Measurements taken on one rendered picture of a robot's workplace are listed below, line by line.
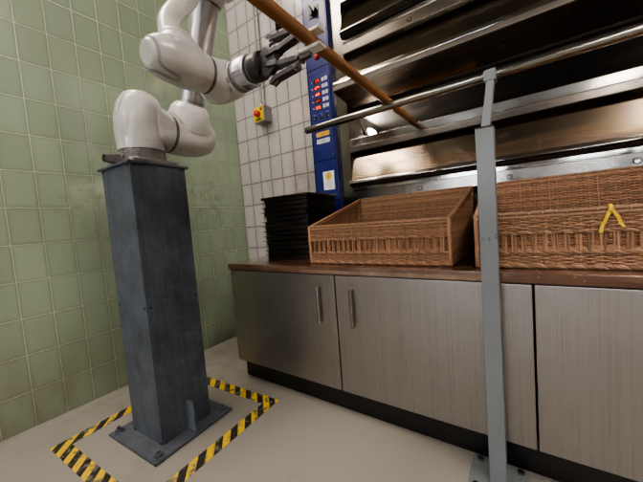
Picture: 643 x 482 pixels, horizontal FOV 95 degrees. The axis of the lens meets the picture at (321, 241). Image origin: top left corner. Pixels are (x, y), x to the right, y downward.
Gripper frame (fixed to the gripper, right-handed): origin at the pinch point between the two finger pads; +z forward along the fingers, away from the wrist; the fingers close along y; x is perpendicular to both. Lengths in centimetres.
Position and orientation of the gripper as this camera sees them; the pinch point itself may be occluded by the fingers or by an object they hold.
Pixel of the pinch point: (310, 41)
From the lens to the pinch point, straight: 88.4
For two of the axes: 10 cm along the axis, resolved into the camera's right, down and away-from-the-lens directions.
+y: 0.7, 9.9, 0.7
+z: 8.3, -0.2, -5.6
